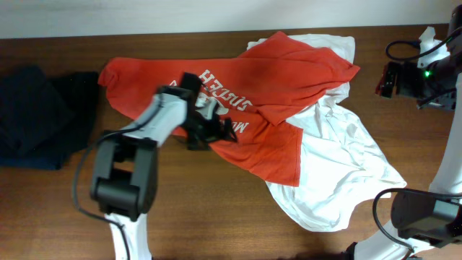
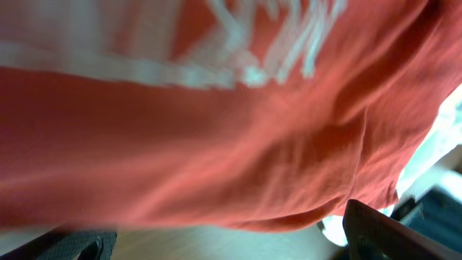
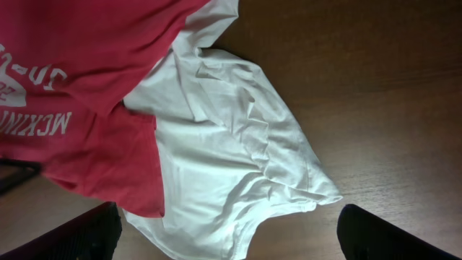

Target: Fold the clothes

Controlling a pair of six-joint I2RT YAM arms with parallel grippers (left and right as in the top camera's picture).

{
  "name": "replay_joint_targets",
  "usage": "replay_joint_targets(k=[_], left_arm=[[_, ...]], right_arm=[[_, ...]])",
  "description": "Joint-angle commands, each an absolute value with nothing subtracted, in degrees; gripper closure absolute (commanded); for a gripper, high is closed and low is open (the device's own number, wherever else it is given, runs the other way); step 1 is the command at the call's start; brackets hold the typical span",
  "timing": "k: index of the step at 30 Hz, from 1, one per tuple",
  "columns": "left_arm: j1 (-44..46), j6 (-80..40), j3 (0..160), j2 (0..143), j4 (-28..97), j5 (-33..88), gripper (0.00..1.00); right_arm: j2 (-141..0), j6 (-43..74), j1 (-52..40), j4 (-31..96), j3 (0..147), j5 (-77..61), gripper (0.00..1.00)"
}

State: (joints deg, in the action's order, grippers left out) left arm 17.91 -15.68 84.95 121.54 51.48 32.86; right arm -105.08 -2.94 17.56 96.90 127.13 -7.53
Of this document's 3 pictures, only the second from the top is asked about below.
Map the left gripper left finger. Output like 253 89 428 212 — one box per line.
1 228 117 260

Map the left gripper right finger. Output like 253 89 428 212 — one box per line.
343 199 461 260

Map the red printed t-shirt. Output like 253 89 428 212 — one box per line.
1 0 461 232

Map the folded dark navy garment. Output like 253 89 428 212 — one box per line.
391 188 461 253

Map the white t-shirt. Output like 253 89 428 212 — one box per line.
319 84 461 246

